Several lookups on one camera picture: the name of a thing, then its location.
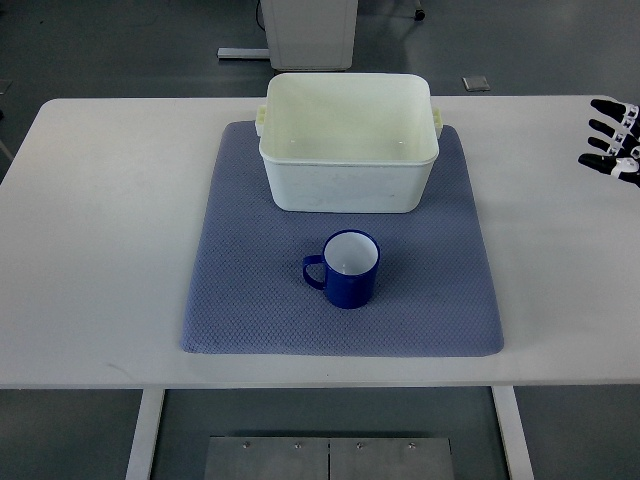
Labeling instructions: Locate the blue textured mat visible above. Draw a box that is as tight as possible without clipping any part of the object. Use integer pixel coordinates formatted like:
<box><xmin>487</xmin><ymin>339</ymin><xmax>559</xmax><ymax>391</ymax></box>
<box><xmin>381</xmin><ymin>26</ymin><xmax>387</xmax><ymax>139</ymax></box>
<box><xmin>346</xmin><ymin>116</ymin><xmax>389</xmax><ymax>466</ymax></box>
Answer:
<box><xmin>181</xmin><ymin>121</ymin><xmax>504</xmax><ymax>357</ymax></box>

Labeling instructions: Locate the small grey floor plate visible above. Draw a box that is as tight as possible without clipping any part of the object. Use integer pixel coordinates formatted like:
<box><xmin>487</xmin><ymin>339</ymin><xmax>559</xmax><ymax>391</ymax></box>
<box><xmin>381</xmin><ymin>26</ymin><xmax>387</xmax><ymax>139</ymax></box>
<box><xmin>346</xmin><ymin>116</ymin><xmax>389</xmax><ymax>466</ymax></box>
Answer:
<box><xmin>461</xmin><ymin>75</ymin><xmax>491</xmax><ymax>92</ymax></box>

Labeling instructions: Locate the white base bar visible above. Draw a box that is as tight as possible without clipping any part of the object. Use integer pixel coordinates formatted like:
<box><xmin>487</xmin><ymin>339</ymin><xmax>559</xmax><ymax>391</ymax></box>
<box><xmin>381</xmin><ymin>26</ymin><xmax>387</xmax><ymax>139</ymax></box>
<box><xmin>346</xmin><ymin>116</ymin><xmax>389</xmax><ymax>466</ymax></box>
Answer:
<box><xmin>217</xmin><ymin>47</ymin><xmax>270</xmax><ymax>60</ymax></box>

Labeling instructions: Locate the right white table leg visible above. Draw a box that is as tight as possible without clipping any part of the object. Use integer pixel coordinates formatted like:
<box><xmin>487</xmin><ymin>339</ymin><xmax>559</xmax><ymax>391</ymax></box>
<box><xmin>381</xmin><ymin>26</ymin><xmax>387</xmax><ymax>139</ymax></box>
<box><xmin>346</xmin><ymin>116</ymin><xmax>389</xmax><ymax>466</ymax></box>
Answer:
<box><xmin>491</xmin><ymin>386</ymin><xmax>534</xmax><ymax>480</ymax></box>

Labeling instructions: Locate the grey metal floor plate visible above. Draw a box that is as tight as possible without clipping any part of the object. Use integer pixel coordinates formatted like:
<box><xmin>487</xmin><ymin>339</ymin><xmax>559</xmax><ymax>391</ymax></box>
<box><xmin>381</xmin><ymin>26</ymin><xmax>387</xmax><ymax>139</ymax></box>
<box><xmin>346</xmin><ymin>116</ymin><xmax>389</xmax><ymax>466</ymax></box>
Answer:
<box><xmin>204</xmin><ymin>437</ymin><xmax>454</xmax><ymax>479</ymax></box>

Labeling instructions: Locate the left white table leg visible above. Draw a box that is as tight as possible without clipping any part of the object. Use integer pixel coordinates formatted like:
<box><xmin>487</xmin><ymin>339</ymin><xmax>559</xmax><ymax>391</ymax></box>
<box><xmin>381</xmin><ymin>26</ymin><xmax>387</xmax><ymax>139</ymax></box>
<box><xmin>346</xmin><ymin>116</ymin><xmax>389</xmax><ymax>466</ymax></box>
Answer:
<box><xmin>125</xmin><ymin>388</ymin><xmax>165</xmax><ymax>480</ymax></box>

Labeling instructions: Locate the white plastic box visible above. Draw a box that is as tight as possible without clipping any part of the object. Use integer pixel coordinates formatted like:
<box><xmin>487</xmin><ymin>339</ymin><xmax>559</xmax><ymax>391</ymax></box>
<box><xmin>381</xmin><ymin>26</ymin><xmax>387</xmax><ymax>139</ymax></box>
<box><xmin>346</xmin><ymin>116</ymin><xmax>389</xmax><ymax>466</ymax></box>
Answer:
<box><xmin>255</xmin><ymin>73</ymin><xmax>439</xmax><ymax>213</ymax></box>

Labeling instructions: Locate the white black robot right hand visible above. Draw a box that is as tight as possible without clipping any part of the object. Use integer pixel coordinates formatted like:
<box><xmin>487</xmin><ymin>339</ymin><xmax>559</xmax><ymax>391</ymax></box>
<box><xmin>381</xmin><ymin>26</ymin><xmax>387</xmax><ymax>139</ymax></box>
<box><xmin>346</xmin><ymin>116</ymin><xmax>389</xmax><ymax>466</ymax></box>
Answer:
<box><xmin>578</xmin><ymin>98</ymin><xmax>639</xmax><ymax>187</ymax></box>

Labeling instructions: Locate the blue enamel mug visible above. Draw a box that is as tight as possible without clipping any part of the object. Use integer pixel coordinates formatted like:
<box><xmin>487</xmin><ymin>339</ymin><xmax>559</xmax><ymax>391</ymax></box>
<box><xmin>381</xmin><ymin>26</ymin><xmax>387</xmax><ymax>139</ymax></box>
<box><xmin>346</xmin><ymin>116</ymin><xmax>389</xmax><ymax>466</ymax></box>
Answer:
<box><xmin>302</xmin><ymin>229</ymin><xmax>381</xmax><ymax>309</ymax></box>

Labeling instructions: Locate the white cabinet pedestal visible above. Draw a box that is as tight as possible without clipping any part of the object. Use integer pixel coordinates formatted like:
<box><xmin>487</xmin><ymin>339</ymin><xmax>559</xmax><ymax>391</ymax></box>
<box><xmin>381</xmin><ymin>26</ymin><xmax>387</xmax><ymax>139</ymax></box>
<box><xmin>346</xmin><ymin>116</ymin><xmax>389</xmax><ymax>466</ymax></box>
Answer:
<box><xmin>261</xmin><ymin>0</ymin><xmax>358</xmax><ymax>71</ymax></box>

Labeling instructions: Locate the white table leg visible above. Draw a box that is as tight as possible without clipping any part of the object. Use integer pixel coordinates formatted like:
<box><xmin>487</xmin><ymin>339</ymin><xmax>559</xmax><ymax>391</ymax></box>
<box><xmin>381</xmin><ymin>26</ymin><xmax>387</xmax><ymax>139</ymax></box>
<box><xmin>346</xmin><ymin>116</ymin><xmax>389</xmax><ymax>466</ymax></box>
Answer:
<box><xmin>125</xmin><ymin>388</ymin><xmax>165</xmax><ymax>480</ymax></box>
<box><xmin>491</xmin><ymin>386</ymin><xmax>534</xmax><ymax>480</ymax></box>

